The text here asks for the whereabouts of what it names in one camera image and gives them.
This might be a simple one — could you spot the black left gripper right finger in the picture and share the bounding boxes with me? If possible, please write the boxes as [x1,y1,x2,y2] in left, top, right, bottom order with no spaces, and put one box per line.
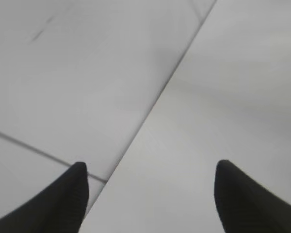
[214,160,291,233]

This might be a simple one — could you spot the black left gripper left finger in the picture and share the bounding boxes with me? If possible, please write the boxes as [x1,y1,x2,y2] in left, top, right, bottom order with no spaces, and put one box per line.
[0,162,89,233]

